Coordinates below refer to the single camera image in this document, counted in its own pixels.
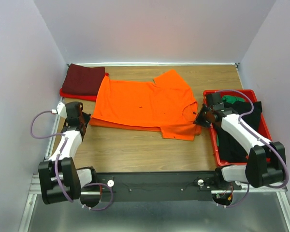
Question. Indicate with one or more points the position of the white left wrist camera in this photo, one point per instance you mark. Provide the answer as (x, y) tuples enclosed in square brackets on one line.
[(60, 110)]

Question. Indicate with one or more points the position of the black t-shirt in bin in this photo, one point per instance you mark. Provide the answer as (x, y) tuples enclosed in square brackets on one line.
[(229, 149)]

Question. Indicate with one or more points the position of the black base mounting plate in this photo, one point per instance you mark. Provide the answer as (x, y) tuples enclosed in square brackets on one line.
[(156, 187)]

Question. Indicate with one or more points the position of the folded red t-shirt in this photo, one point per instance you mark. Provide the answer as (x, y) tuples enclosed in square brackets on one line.
[(79, 96)]

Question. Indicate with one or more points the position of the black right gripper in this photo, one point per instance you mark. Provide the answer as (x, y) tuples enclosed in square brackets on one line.
[(199, 121)]

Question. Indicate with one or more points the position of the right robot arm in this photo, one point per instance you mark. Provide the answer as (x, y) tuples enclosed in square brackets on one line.
[(266, 163)]

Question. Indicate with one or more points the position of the orange t-shirt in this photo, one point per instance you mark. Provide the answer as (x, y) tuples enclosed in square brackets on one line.
[(166, 105)]

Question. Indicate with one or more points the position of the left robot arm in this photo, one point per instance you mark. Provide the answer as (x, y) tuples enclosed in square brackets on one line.
[(59, 179)]

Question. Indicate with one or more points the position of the green t-shirt in bin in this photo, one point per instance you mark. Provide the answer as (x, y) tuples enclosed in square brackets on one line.
[(232, 99)]

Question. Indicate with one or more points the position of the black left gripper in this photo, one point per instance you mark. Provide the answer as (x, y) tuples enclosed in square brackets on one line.
[(87, 117)]

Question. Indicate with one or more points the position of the folded maroon t-shirt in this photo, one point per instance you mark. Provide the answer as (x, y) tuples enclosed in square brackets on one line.
[(74, 69)]

